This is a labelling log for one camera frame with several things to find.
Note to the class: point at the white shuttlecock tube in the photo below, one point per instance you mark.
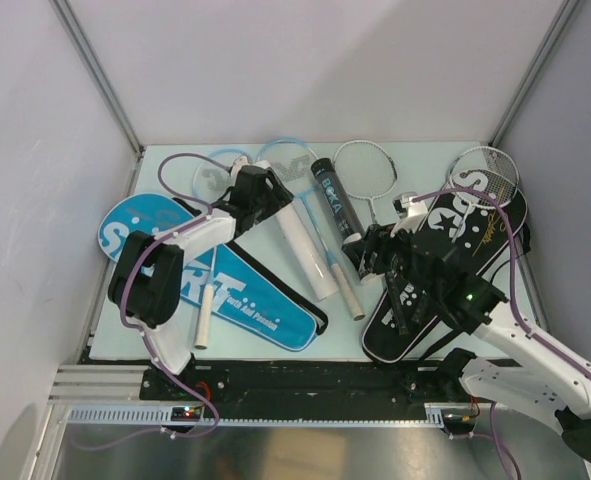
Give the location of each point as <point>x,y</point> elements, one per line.
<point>306,254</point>

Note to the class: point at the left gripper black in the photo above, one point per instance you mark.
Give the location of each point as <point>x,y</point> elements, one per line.
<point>277,197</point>

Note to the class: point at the blue racket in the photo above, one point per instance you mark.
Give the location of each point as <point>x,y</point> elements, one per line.
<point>291,159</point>
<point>209,184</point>

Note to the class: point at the right aluminium frame post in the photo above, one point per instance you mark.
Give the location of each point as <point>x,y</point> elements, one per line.
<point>551,42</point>

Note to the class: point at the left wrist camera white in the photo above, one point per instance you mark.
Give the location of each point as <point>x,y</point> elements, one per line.
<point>241,161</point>

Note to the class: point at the white racket with black handle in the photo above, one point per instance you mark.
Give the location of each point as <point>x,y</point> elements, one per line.
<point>366,171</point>

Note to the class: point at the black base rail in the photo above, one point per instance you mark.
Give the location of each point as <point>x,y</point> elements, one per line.
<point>320,390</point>

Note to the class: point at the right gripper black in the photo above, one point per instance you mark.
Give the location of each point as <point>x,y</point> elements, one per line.
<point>376,239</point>

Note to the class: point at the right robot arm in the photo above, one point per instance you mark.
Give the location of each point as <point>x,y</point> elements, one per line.
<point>557,391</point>

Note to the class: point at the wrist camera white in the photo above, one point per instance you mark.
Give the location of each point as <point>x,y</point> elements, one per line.
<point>241,161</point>
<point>411,213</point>

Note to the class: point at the blue racket bag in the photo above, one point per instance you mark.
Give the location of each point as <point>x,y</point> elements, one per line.
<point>247,294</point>

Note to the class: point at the left aluminium frame post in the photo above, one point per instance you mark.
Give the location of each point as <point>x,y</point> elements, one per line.
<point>81,43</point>

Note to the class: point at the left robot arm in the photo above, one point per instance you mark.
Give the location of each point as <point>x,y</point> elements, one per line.
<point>146,282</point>

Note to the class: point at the white cable duct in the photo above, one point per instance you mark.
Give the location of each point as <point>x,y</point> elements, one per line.
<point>190,416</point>

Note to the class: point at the black racket bag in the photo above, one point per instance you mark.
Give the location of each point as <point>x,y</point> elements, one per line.
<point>403,317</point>

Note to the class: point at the white racket on black bag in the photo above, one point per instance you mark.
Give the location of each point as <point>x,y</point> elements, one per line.
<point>473,224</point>

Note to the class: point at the aluminium frame post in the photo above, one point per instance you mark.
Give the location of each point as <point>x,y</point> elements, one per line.
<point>81,43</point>
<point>551,42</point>

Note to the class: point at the black shuttlecock tube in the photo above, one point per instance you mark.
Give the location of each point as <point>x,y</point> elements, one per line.
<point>344,216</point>

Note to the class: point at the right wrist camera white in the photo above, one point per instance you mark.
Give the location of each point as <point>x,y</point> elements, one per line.
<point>411,213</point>

